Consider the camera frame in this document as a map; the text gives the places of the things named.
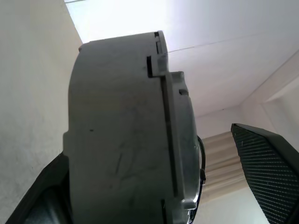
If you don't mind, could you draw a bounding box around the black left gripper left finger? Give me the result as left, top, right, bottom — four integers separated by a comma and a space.
6, 154, 72, 224

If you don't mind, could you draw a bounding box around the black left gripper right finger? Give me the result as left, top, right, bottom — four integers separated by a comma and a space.
230, 122, 299, 224

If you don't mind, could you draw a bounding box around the grey toothed gear wheel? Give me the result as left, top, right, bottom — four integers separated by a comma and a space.
160, 70, 207, 224

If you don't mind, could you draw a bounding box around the beige curtain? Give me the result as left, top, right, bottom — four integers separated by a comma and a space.
201, 131, 252, 188

